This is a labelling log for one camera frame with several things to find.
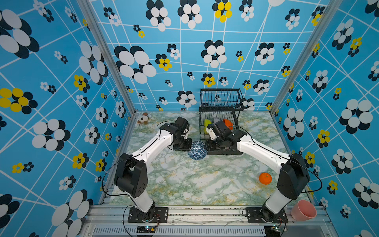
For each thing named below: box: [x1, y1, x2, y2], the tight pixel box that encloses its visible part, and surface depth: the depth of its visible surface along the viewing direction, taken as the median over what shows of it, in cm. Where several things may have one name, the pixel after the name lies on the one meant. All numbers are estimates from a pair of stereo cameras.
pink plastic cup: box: [291, 199, 317, 222], surface depth 68 cm
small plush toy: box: [137, 112, 150, 126], surface depth 116 cm
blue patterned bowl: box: [187, 140, 208, 160], surface depth 88 cm
